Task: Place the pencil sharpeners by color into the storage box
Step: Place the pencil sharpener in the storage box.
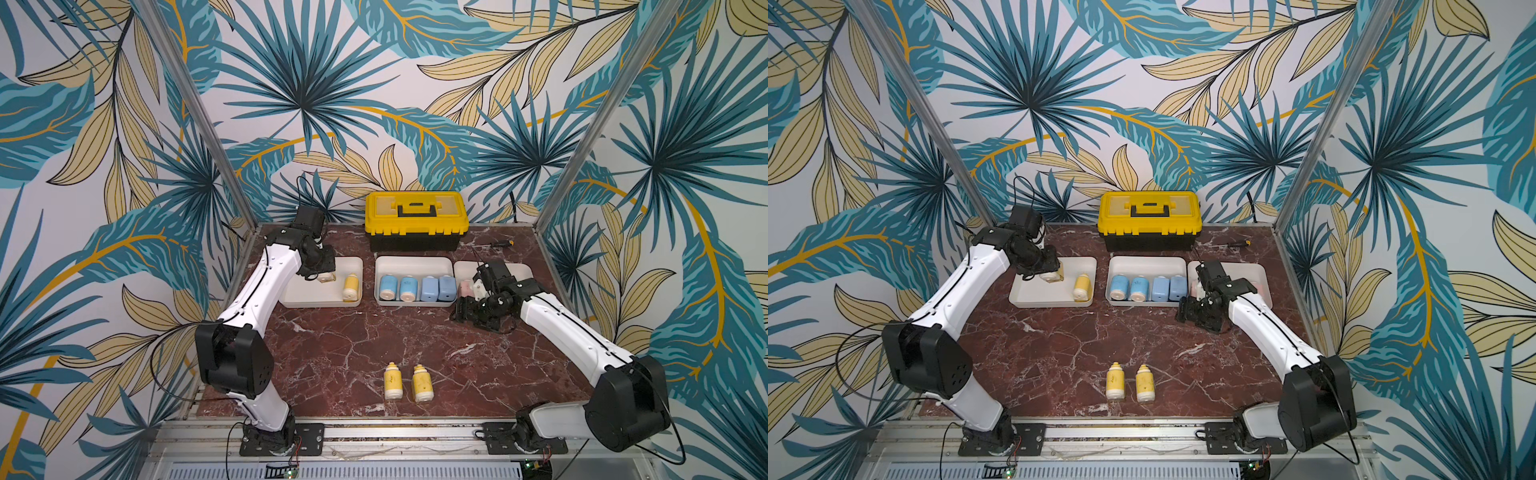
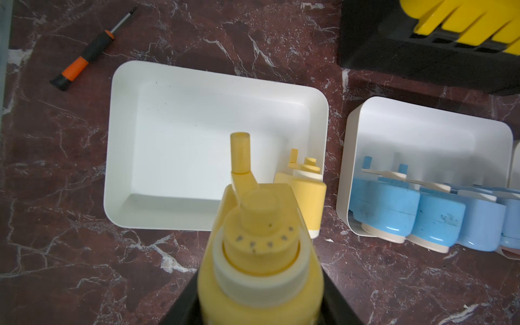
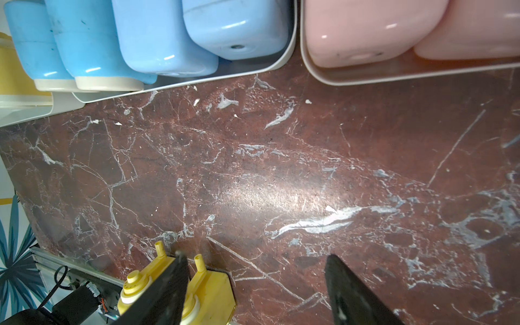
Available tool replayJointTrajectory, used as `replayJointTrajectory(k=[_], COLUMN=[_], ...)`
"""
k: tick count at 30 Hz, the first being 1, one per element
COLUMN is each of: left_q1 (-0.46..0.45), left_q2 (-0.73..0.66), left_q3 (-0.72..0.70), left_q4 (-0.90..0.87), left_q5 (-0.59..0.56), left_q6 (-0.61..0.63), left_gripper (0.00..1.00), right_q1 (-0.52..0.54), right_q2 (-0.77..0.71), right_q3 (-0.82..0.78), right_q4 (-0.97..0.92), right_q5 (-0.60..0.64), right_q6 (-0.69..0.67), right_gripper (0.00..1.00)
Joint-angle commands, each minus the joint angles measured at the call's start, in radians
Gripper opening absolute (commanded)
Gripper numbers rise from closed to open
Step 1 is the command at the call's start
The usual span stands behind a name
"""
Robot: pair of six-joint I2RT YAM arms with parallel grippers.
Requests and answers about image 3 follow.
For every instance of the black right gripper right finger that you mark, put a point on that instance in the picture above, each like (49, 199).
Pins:
(351, 301)

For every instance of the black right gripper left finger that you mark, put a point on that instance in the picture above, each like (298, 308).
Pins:
(163, 302)

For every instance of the yellow pencil sharpener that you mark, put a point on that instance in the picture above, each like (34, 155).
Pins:
(139, 280)
(18, 90)
(209, 297)

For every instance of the blue pencil sharpener bottom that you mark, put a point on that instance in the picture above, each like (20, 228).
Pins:
(153, 39)

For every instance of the blue pencil sharpener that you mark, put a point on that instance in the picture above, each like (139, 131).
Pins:
(238, 29)
(35, 45)
(88, 44)
(153, 39)

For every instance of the pink pencil sharpener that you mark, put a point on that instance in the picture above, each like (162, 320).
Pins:
(474, 30)
(347, 33)

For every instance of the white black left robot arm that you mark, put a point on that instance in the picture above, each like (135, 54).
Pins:
(73, 309)

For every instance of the white middle storage tray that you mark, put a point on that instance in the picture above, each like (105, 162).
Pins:
(226, 69)

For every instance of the white storage tray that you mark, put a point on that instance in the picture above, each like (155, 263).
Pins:
(226, 69)
(404, 67)
(62, 101)

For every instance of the white left storage tray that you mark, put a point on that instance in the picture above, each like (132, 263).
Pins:
(62, 101)

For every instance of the white right storage tray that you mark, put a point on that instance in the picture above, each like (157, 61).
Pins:
(404, 67)

